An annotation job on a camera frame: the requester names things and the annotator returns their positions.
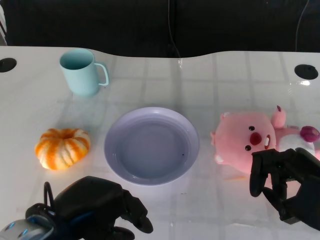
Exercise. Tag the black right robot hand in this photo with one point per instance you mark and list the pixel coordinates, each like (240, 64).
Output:
(287, 172)

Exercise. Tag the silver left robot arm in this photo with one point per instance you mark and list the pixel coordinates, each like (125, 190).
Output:
(25, 225)

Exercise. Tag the light blue plastic mug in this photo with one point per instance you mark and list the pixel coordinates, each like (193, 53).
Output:
(80, 72)

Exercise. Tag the orange striped small pumpkin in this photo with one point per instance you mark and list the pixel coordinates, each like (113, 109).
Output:
(62, 148)

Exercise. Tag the lavender plastic plate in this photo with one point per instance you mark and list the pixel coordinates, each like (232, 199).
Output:
(151, 146)

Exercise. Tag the black fabric sofa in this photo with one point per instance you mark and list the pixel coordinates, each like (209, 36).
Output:
(160, 25)

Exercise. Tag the pink plush pig doll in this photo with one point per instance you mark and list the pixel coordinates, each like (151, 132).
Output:
(250, 140)

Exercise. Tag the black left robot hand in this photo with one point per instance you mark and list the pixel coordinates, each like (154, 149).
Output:
(95, 197)

